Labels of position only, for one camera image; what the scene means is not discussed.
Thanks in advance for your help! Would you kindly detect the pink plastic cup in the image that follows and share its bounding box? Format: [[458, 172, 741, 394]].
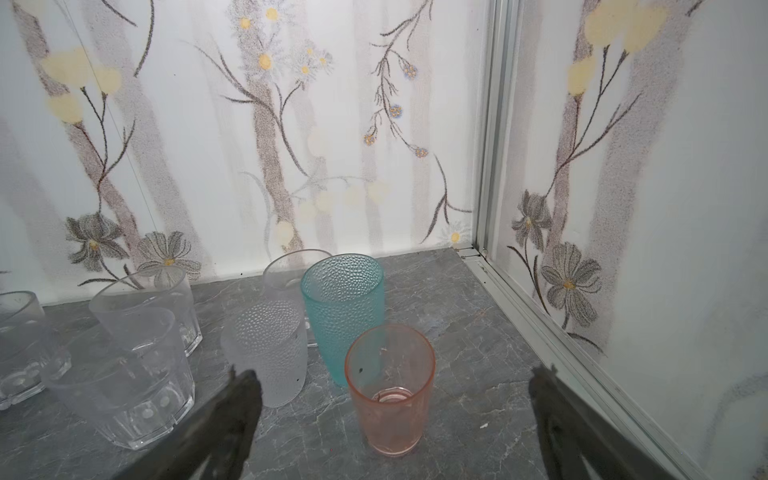
[[344, 323, 437, 458]]

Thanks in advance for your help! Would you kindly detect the teal dimpled plastic cup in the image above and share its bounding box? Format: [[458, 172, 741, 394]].
[[300, 253, 385, 387]]

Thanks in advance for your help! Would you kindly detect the frosted dimpled plastic cup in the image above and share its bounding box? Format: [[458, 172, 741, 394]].
[[220, 300, 308, 408]]

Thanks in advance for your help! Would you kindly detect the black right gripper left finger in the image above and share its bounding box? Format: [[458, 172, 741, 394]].
[[115, 369, 263, 479]]

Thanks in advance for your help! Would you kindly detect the aluminium corner post right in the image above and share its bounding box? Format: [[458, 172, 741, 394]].
[[473, 1, 521, 256]]

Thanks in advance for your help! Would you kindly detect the clear tall glass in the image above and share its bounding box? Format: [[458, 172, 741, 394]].
[[263, 249, 332, 348]]

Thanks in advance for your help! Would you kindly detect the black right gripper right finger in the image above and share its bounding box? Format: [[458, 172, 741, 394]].
[[529, 365, 673, 479]]

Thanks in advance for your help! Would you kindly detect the clear faceted tumbler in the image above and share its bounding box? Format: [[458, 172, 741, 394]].
[[89, 265, 203, 357], [41, 307, 195, 450], [1, 291, 71, 410]]

